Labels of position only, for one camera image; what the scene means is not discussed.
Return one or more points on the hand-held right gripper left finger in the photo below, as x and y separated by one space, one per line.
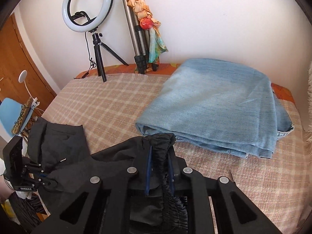
149 173

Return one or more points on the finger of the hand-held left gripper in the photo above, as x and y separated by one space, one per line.
36 167
46 182

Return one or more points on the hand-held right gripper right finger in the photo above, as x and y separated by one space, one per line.
171 175

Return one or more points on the black pants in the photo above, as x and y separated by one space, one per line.
73 146

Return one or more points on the leopard print cloth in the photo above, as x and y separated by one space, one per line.
22 117

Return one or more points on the blue chair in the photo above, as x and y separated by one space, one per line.
9 112

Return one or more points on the beige plaid blanket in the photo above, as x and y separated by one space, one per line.
102 107

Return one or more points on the white gooseneck lamp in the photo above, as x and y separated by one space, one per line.
23 76

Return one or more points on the light blue jeans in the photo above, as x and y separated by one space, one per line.
207 97

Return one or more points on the wooden door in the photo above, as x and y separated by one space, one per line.
22 61

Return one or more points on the silver tripod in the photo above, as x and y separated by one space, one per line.
136 41

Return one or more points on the orange floral scarf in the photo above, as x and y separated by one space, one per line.
143 17

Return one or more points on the black metal chair frame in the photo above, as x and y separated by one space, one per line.
99 53

